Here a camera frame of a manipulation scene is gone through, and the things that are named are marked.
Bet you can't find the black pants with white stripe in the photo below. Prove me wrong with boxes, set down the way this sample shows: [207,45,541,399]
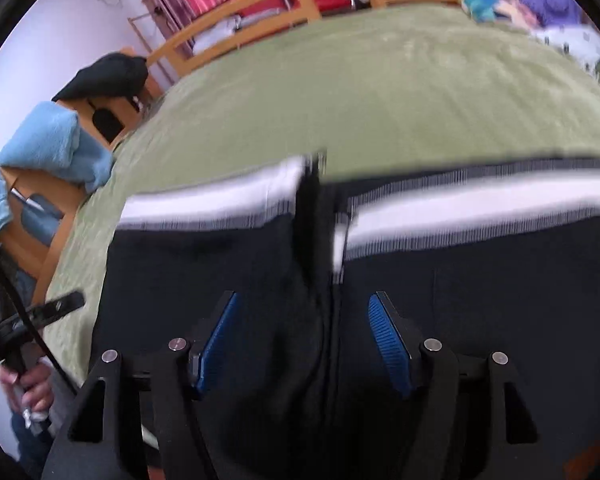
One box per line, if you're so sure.
[91,156,600,479]

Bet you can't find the light blue towel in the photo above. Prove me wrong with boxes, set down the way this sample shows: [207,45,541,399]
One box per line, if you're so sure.
[0,101,114,231]

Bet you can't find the green plush bed blanket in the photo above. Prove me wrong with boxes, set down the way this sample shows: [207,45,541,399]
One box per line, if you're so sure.
[44,4,600,380]

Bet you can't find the blue geometric pattern pillow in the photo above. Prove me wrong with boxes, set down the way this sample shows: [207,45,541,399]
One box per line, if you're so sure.
[460,0,513,23]

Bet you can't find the wooden bed frame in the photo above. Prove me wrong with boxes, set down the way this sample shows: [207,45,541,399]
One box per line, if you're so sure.
[0,0,460,302]

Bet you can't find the person's left hand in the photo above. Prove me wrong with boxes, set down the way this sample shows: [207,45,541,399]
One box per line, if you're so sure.
[0,361,55,413]

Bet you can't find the black cable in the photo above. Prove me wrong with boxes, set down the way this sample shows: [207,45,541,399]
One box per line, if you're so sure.
[0,236,79,396]

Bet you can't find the black garment on footboard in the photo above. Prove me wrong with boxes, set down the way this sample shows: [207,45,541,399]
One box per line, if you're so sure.
[52,52,149,101]

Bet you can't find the white floral quilt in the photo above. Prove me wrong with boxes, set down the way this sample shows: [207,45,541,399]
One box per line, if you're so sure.
[531,25,600,82]

